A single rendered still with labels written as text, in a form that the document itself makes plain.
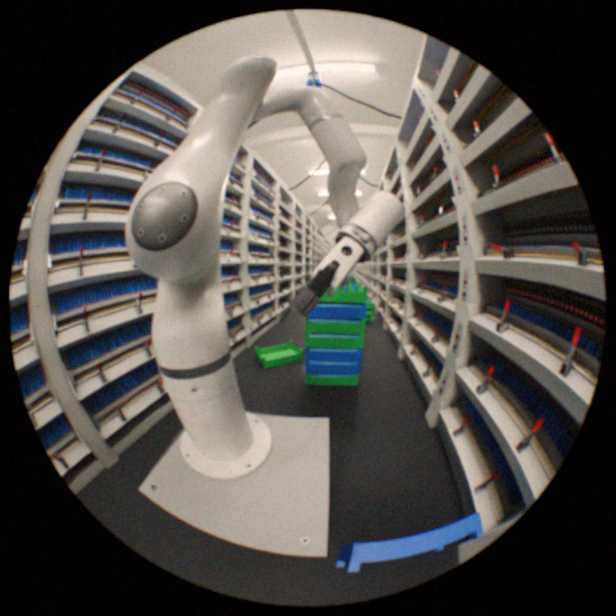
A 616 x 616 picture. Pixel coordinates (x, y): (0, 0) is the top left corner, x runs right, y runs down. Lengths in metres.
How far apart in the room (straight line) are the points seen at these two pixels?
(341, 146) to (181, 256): 0.35
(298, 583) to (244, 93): 1.04
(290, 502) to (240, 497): 0.07
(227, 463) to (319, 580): 0.47
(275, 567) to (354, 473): 0.44
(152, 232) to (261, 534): 0.36
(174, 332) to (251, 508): 0.27
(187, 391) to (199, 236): 0.18
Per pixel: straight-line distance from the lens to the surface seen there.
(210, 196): 0.20
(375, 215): 0.39
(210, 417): 0.28
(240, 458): 0.36
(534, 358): 0.51
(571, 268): 0.47
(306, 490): 0.32
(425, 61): 1.24
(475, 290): 0.71
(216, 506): 0.34
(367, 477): 0.73
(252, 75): 0.43
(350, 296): 0.91
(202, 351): 0.24
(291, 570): 0.65
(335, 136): 0.43
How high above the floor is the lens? 0.65
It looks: 13 degrees down
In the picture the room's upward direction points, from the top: straight up
